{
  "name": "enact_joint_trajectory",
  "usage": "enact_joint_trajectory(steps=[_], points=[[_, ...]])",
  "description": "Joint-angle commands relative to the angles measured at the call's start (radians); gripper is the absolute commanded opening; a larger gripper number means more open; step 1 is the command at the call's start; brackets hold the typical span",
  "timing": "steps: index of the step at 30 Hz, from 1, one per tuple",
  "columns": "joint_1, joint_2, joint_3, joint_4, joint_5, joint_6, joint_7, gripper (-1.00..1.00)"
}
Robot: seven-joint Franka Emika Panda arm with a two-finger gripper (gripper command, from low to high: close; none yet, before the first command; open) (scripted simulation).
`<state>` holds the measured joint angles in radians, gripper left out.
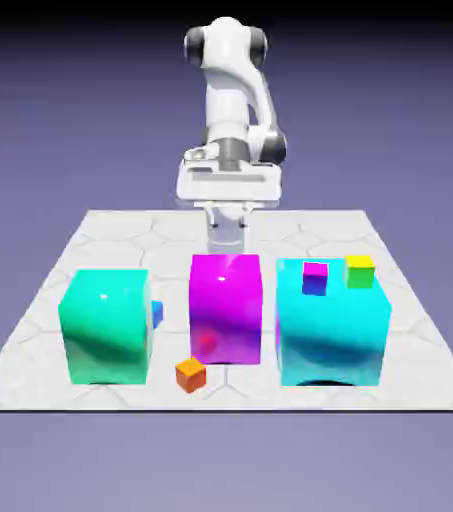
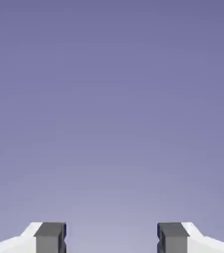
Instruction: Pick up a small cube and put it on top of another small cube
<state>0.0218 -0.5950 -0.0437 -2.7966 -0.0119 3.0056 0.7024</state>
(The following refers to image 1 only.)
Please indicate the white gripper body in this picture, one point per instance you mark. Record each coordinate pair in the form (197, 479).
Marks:
(230, 188)

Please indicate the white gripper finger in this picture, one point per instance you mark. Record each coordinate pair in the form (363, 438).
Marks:
(243, 219)
(212, 219)

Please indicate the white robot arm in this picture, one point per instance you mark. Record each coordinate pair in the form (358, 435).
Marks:
(226, 80)

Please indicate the small magenta cube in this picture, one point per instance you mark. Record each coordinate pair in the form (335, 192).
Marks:
(314, 278)

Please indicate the small blue cube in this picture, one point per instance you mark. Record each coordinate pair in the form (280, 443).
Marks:
(157, 312)

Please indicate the small yellow cube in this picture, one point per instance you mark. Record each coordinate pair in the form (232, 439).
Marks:
(360, 272)

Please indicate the small orange cube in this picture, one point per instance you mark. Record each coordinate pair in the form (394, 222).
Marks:
(190, 375)

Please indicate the large magenta box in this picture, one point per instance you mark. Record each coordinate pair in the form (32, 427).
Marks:
(226, 308)

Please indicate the large cyan box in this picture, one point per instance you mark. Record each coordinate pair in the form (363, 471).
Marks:
(332, 336)

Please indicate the large green box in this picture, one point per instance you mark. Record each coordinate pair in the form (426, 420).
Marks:
(106, 328)

